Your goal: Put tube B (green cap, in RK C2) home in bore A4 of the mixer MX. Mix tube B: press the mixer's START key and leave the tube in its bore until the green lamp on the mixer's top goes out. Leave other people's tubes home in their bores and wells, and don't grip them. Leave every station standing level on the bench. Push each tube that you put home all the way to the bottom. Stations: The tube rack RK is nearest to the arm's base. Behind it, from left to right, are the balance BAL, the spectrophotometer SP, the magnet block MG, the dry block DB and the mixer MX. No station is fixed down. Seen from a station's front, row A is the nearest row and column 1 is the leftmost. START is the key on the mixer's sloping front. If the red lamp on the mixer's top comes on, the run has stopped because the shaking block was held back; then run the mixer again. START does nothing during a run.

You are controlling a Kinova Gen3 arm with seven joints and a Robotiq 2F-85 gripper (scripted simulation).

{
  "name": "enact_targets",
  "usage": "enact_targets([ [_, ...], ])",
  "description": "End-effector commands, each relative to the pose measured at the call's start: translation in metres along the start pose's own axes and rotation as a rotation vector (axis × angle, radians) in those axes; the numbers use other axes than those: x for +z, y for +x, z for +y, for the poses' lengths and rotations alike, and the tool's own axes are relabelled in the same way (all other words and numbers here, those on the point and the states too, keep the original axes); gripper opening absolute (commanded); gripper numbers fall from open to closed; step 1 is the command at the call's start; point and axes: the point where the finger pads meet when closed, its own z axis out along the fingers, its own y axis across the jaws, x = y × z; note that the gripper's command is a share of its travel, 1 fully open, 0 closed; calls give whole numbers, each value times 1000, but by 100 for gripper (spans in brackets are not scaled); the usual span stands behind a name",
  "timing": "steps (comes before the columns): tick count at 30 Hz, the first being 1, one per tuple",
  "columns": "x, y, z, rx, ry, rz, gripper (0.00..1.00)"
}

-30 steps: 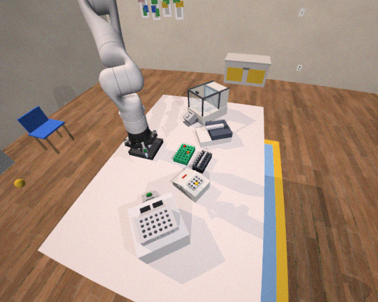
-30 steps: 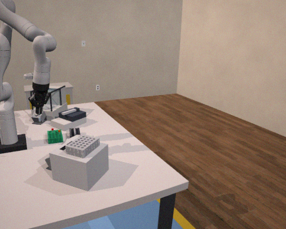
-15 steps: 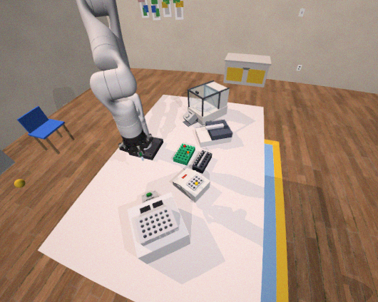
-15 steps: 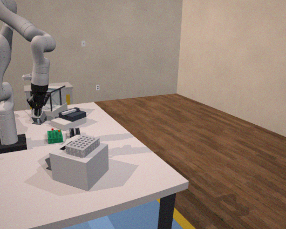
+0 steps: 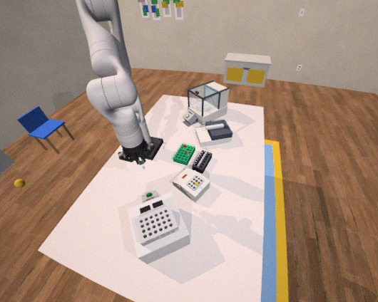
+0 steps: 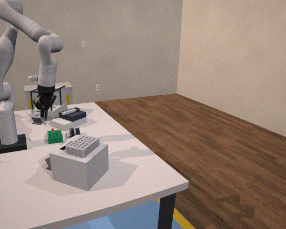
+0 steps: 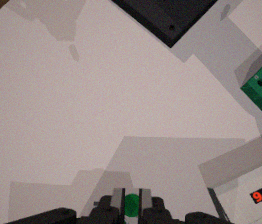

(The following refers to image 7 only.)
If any white dry block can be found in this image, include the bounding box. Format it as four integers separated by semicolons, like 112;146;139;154
208;162;262;224

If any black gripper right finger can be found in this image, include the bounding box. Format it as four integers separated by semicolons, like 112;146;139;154
138;189;234;224

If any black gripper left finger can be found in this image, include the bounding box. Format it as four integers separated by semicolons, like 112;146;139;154
5;188;125;224

